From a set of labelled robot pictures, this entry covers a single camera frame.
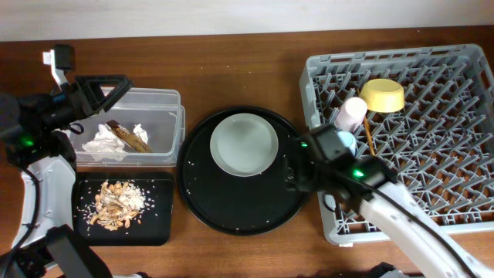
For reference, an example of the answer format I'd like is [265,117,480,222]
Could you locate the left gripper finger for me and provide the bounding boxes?
[75,74,130,93]
[92,81,133,114]

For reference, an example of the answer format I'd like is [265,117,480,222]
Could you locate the white tissue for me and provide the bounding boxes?
[82,124,150,154]

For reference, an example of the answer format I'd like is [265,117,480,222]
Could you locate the gold coffee sachet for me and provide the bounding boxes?
[106,120,153,153]

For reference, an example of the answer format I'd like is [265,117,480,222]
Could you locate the blue plastic cup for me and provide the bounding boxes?
[337,131,357,156]

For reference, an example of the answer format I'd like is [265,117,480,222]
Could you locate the grey round plate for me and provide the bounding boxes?
[209,113,279,178]

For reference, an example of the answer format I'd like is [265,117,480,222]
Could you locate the pink plastic cup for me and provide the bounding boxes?
[334,97,367,132]

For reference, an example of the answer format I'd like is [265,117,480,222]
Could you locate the wooden chopstick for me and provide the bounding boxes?
[364,117,376,156]

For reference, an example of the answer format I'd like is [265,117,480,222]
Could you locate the food scraps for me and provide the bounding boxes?
[81,180,155,232]

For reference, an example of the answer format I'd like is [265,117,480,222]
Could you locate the yellow bowl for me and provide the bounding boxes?
[359,79,405,113]

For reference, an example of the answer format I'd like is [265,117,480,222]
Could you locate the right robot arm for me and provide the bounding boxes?
[283,157,493,277]

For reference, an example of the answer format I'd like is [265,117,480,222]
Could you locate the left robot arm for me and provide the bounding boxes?
[1,75,132,277]

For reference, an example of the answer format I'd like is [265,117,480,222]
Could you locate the grey dishwasher rack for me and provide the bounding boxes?
[299,44,493,234]

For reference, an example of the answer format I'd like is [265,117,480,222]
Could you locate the clear plastic bin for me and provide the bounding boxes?
[66,88,185,168]

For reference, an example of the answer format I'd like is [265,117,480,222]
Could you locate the round black serving tray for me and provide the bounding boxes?
[176,106,310,236]

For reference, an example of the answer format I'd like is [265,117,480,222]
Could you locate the black rectangular tray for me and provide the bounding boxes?
[73,172,174,246]

